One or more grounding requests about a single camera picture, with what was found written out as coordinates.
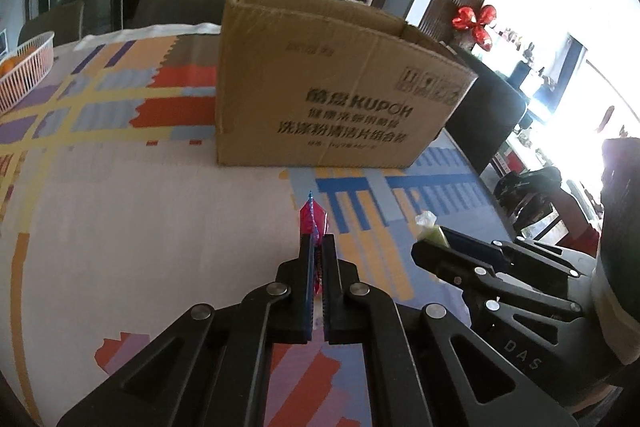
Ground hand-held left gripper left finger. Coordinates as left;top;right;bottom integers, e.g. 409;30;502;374
56;234;317;427

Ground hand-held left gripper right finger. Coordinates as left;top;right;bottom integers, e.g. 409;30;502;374
320;234;582;427

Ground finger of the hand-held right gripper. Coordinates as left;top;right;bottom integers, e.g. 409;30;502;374
440;227;597;279
411;239;584;324

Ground pale green candy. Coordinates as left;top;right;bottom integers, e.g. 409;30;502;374
414;210;446;249

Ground pink snack packet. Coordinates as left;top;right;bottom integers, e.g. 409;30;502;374
298;190;330;300

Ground cardboard box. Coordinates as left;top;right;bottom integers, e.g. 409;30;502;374
215;0;480;170

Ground red cloth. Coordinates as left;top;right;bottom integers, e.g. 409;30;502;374
555;187;601;254

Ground black dining chair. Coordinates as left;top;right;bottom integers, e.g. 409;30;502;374
443;44;529;178

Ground red foil balloons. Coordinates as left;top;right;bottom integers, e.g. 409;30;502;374
451;4;499;53

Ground white plastic basket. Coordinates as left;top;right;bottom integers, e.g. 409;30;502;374
0;30;56;116

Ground small grey dining chair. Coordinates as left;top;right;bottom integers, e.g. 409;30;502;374
18;0;86;48

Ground pile of oranges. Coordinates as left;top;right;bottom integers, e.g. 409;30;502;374
0;46;39;78

